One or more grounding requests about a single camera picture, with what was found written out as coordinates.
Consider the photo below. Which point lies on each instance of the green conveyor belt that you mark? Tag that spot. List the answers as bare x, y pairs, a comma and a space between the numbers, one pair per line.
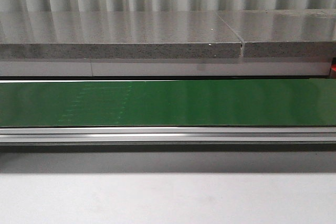
242, 102

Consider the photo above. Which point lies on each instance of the grey speckled stone slab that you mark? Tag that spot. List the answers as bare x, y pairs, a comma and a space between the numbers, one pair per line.
116, 35
284, 33

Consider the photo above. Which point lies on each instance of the aluminium conveyor frame rail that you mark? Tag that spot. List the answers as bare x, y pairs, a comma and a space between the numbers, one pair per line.
166, 135

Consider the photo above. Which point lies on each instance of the grey speckled stone slab left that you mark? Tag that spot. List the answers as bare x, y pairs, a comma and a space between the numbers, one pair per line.
116, 35

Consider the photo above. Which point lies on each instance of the grey speckled stone slab right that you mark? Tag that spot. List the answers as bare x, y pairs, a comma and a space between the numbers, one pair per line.
284, 33

